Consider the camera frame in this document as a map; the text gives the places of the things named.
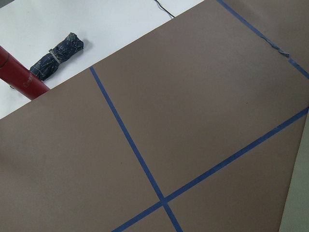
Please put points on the brown paper table cover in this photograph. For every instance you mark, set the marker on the brown paper table cover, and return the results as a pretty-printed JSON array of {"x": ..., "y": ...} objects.
[{"x": 190, "y": 124}]

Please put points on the red cardboard tube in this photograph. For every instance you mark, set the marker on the red cardboard tube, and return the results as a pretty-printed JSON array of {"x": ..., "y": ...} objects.
[{"x": 20, "y": 78}]

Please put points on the folded navy umbrella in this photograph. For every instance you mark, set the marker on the folded navy umbrella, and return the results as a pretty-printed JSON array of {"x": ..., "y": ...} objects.
[{"x": 49, "y": 63}]

